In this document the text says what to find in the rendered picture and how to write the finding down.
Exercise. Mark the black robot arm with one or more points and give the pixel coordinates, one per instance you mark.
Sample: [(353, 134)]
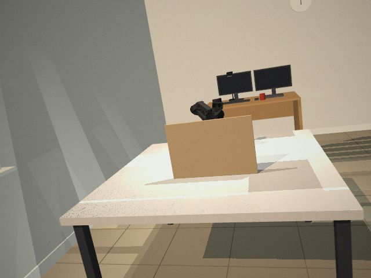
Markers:
[(203, 110)]

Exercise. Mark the tan cardboard panel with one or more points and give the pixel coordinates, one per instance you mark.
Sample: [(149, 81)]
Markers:
[(213, 147)]

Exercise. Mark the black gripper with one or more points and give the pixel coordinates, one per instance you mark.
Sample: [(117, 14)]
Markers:
[(217, 110)]

